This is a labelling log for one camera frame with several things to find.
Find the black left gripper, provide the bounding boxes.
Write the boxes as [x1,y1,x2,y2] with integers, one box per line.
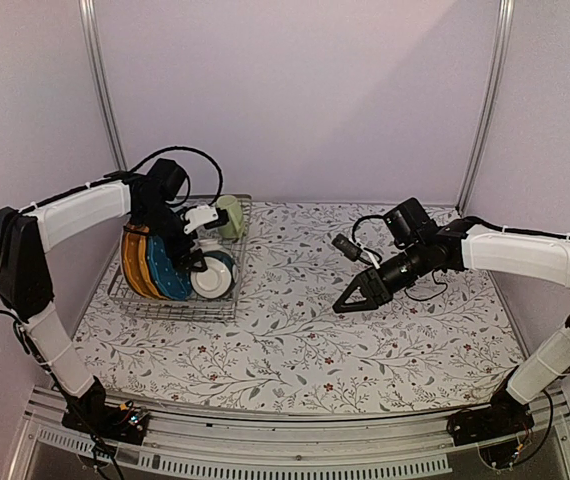
[135,201,208,271]

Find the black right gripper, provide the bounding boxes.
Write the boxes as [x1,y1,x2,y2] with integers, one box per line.
[333,242,429,313]

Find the white inside dark bowl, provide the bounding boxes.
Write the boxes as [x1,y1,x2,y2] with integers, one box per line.
[190,250,237,300]

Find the blue bottom plate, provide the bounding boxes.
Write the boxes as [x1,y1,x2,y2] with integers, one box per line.
[146,236,193,301]

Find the pale green mug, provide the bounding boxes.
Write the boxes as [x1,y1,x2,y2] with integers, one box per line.
[216,195,246,240]

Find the mustard yellow plate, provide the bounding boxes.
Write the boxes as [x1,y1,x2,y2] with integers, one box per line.
[135,232,168,300]
[120,224,152,299]

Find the teal ceramic bowl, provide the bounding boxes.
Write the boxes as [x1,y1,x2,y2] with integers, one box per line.
[197,238,228,253]

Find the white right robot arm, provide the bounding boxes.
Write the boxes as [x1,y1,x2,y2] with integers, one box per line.
[333,198,570,436]

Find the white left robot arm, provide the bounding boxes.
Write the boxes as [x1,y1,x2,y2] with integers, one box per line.
[0,158,220,434]

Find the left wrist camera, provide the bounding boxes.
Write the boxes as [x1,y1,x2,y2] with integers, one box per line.
[183,205,229,234]

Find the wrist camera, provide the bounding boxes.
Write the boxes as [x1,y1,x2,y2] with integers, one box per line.
[183,205,229,234]
[331,234,382,268]

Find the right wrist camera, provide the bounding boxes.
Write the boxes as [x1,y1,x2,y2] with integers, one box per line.
[331,234,382,268]

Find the wire dish rack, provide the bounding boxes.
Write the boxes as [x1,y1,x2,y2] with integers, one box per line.
[107,196,251,322]

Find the aluminium front rail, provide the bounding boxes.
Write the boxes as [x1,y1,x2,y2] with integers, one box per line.
[7,387,570,479]

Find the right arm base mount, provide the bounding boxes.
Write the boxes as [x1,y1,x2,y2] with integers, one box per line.
[446,385,534,470]

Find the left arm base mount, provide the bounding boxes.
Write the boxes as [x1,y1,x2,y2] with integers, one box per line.
[61,378,150,446]

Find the right aluminium frame post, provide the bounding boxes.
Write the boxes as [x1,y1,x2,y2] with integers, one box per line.
[456,0,515,215]

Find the aluminium frame post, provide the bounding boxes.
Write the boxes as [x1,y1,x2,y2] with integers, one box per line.
[456,0,515,215]
[78,0,127,170]

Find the left aluminium frame post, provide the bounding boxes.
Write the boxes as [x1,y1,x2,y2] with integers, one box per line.
[78,0,127,170]

